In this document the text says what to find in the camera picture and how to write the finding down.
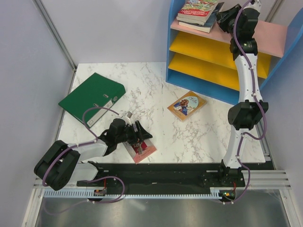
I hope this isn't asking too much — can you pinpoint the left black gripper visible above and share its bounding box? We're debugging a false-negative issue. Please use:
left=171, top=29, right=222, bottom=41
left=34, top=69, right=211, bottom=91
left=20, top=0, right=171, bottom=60
left=116, top=121, right=152, bottom=145

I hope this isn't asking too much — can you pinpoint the blue Nineteen Eighty-Four book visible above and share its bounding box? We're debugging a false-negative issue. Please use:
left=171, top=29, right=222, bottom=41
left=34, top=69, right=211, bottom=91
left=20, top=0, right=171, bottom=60
left=177, top=2, right=224, bottom=33

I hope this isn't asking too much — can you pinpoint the red and pink castle book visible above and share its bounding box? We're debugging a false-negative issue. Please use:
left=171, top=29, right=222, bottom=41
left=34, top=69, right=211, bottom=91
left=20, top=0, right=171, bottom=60
left=123, top=140, right=157, bottom=164

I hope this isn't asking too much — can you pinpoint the red Treehouse book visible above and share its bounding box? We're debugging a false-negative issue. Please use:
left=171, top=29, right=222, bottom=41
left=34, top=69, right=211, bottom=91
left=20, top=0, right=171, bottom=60
left=177, top=0, right=218, bottom=25

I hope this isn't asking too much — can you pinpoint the orange Hello book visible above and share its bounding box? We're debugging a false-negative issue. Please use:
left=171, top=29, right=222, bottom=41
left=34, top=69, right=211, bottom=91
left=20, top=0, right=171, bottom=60
left=168, top=91, right=207, bottom=121

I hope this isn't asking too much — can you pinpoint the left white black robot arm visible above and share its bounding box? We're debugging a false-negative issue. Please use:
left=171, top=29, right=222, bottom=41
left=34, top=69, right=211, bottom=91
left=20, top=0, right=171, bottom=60
left=34, top=118, right=153, bottom=191

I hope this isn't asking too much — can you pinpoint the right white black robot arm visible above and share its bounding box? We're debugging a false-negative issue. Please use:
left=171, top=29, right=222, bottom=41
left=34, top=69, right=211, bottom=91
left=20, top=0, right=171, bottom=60
left=216, top=0, right=268, bottom=186

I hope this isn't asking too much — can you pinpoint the colourful wooden bookshelf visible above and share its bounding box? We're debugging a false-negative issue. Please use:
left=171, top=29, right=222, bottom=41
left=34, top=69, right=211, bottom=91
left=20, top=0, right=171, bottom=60
left=166, top=0, right=303, bottom=105

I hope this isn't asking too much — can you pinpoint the green lever arch binder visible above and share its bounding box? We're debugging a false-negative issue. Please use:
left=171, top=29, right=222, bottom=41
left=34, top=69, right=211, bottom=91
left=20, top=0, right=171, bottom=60
left=59, top=73, right=126, bottom=122

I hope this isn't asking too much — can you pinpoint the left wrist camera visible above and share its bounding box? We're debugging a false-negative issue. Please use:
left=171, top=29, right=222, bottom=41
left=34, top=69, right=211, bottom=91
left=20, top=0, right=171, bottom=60
left=119, top=111, right=133, bottom=125

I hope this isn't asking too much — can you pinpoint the aluminium corner post right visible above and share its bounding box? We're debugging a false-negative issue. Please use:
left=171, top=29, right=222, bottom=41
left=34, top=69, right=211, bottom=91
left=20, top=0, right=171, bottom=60
left=265, top=0, right=284, bottom=23

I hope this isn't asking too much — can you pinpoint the aluminium corner post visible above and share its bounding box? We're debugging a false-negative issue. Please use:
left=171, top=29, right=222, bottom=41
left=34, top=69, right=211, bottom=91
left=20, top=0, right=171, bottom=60
left=265, top=0, right=284, bottom=23
left=32, top=0, right=77, bottom=71

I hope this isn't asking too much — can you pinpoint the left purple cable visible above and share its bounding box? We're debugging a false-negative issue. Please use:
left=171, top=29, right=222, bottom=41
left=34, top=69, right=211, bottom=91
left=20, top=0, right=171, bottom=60
left=41, top=106, right=126, bottom=215

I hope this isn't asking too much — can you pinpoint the white slotted cable duct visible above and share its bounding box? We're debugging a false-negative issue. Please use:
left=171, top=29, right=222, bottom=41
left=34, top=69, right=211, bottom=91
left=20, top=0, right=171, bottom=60
left=43, top=189, right=232, bottom=199

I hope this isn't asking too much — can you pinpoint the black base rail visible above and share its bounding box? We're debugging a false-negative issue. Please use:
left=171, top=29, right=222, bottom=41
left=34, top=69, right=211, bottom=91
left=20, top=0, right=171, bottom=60
left=78, top=162, right=275, bottom=196

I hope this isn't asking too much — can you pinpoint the aluminium corner post left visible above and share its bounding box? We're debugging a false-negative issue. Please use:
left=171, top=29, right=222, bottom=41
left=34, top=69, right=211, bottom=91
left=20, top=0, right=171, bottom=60
left=32, top=0, right=77, bottom=71

